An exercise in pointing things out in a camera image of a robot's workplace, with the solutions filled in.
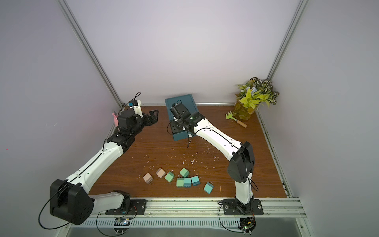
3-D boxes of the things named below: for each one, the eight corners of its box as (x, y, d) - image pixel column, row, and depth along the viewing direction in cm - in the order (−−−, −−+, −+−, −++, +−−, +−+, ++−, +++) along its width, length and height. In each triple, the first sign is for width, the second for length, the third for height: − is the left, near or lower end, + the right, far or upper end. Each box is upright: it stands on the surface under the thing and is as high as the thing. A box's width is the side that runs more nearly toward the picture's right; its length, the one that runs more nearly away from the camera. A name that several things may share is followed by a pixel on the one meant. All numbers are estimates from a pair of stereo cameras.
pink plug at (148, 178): (142, 178, 84) (141, 177, 82) (149, 172, 86) (148, 171, 85) (148, 185, 81) (147, 184, 80) (155, 179, 84) (154, 178, 82)
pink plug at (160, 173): (155, 174, 86) (154, 173, 84) (160, 168, 88) (159, 167, 86) (161, 179, 84) (160, 178, 82) (166, 173, 86) (165, 171, 84)
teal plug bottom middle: (183, 187, 81) (183, 186, 79) (184, 179, 84) (183, 177, 82) (191, 187, 81) (191, 186, 79) (191, 179, 84) (191, 177, 82)
